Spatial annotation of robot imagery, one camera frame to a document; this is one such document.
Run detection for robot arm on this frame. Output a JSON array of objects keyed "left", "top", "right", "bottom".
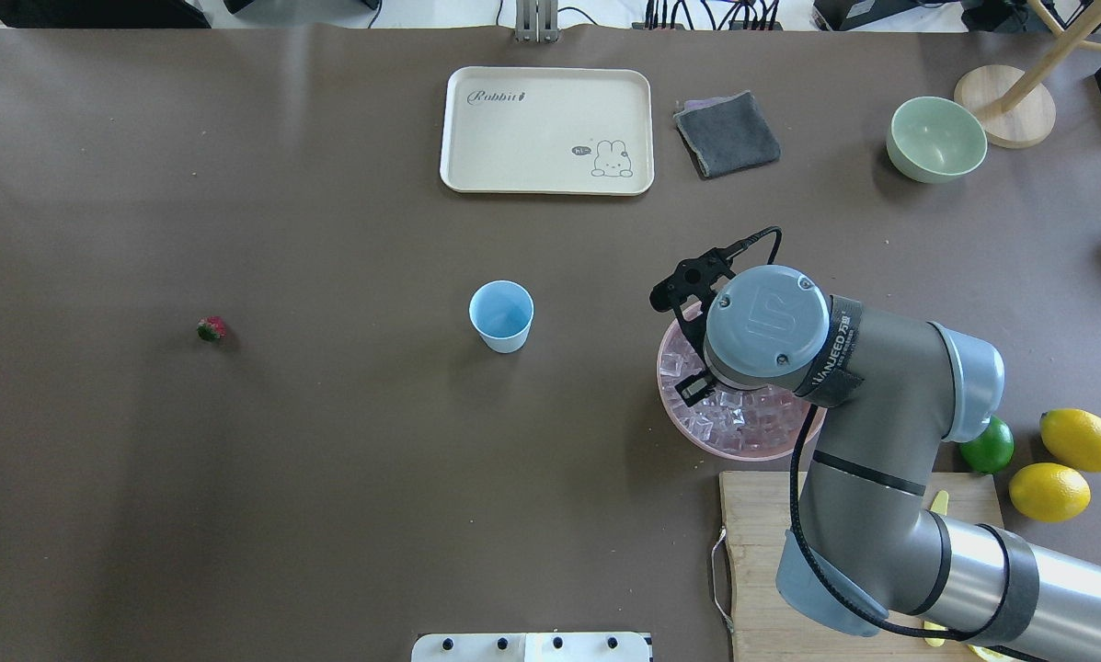
[{"left": 648, "top": 247, "right": 1101, "bottom": 661}]

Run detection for green lime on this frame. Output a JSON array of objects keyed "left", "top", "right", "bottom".
[{"left": 958, "top": 416, "right": 1015, "bottom": 474}]

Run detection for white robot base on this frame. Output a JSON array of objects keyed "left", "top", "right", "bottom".
[{"left": 410, "top": 630, "right": 654, "bottom": 661}]

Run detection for wooden cutting board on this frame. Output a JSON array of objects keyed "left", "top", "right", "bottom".
[{"left": 719, "top": 471, "right": 979, "bottom": 661}]

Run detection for light blue cup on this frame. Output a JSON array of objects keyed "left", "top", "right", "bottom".
[{"left": 467, "top": 280, "right": 534, "bottom": 355}]

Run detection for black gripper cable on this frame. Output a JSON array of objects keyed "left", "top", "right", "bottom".
[{"left": 711, "top": 226, "right": 1048, "bottom": 662}]

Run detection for red strawberry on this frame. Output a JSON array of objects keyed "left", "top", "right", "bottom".
[{"left": 196, "top": 315, "right": 229, "bottom": 343}]

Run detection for wooden cup stand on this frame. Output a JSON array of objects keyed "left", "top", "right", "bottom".
[{"left": 953, "top": 1, "right": 1101, "bottom": 148}]

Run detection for yellow plastic knife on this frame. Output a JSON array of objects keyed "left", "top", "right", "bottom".
[{"left": 922, "top": 490, "right": 950, "bottom": 648}]

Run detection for grey folded cloth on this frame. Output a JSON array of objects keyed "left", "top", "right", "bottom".
[{"left": 673, "top": 89, "right": 782, "bottom": 180}]

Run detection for pink bowl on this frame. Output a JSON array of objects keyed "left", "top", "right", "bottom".
[{"left": 657, "top": 313, "right": 828, "bottom": 462}]

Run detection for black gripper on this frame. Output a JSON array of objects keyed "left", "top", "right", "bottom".
[{"left": 650, "top": 250, "right": 735, "bottom": 405}]

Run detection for cream rabbit tray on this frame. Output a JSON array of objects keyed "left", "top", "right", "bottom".
[{"left": 438, "top": 66, "right": 655, "bottom": 197}]

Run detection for clear ice cubes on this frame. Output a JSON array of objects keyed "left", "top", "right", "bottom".
[{"left": 662, "top": 349, "right": 813, "bottom": 453}]

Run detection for green bowl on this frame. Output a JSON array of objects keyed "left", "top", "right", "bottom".
[{"left": 886, "top": 97, "right": 988, "bottom": 184}]

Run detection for yellow lemon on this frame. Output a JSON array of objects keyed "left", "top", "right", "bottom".
[
  {"left": 1039, "top": 409, "right": 1101, "bottom": 473},
  {"left": 1009, "top": 462, "right": 1092, "bottom": 523}
]

